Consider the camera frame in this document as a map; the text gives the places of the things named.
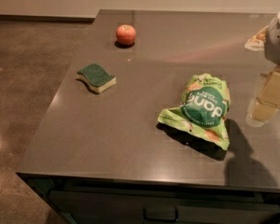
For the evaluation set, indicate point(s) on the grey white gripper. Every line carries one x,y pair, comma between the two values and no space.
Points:
278,44

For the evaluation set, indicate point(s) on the green rice chip bag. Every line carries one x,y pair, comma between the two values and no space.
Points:
205,103

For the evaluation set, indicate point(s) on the red apple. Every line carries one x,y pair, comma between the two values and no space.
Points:
126,35

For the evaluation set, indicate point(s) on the green and yellow sponge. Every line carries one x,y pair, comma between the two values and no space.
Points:
97,79

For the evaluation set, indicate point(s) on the dark drawer with handle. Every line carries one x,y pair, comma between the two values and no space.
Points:
107,208

